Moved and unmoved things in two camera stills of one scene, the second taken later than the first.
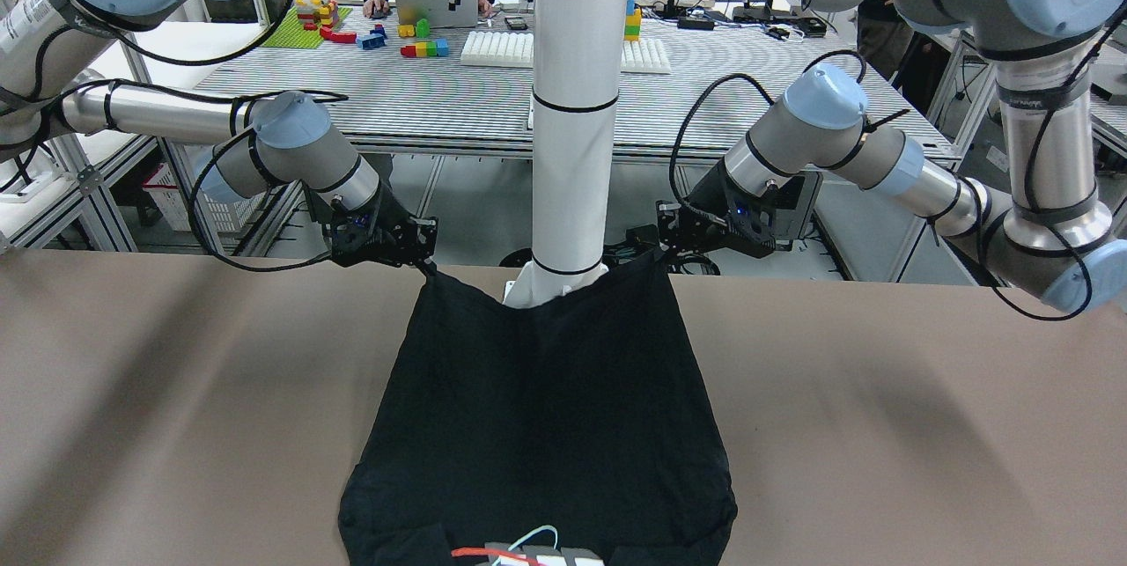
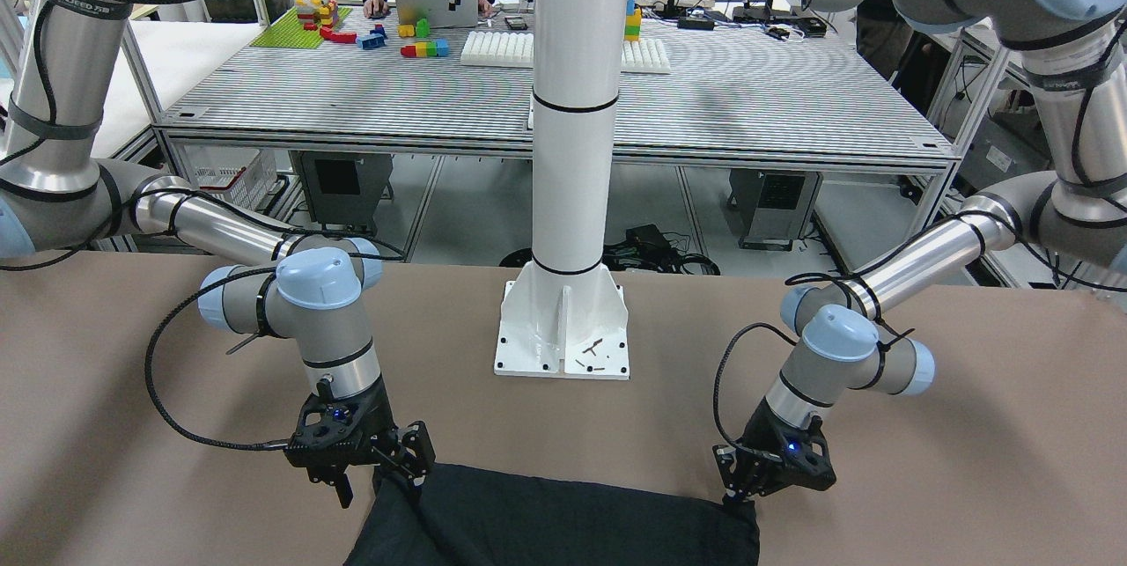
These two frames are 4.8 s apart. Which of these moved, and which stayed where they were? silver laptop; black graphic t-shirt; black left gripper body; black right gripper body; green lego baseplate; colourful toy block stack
Moved: black graphic t-shirt; black left gripper body; black right gripper body
Stayed: silver laptop; colourful toy block stack; green lego baseplate
